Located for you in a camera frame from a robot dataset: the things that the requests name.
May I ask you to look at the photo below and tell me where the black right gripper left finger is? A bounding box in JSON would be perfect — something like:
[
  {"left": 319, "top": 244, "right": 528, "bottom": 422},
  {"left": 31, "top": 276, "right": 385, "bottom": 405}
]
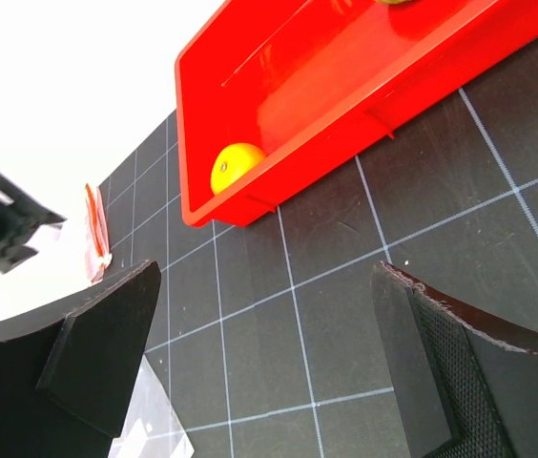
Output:
[{"left": 0, "top": 260, "right": 161, "bottom": 457}]

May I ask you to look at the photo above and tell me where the orange zipper clear bag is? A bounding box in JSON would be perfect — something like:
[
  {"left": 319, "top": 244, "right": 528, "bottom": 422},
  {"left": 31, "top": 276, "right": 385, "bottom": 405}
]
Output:
[{"left": 55, "top": 183, "right": 113, "bottom": 285}]

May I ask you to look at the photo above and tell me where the clear blue zipper bag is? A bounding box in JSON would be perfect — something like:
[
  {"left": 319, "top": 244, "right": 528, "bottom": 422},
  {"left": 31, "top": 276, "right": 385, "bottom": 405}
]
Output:
[{"left": 108, "top": 357, "right": 195, "bottom": 458}]

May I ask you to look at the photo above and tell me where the orange fruit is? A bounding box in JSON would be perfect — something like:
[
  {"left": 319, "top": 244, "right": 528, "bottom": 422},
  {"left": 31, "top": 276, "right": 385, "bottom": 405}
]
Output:
[{"left": 210, "top": 143, "right": 266, "bottom": 195}]

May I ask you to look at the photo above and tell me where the black grid cutting mat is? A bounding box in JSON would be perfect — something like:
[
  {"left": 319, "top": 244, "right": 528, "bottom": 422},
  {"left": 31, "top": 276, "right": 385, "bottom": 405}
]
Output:
[{"left": 100, "top": 39, "right": 538, "bottom": 457}]

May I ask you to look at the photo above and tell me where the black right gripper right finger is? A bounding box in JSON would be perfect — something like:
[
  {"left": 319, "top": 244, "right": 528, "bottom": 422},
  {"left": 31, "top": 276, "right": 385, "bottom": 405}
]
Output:
[{"left": 371, "top": 261, "right": 538, "bottom": 457}]

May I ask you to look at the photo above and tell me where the red plastic tray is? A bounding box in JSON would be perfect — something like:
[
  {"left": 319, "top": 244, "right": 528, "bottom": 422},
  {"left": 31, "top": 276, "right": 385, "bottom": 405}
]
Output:
[{"left": 175, "top": 0, "right": 538, "bottom": 227}]

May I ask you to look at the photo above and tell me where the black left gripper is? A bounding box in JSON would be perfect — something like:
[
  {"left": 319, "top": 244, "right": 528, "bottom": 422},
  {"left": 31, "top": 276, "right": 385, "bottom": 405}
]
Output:
[{"left": 0, "top": 173, "right": 66, "bottom": 274}]

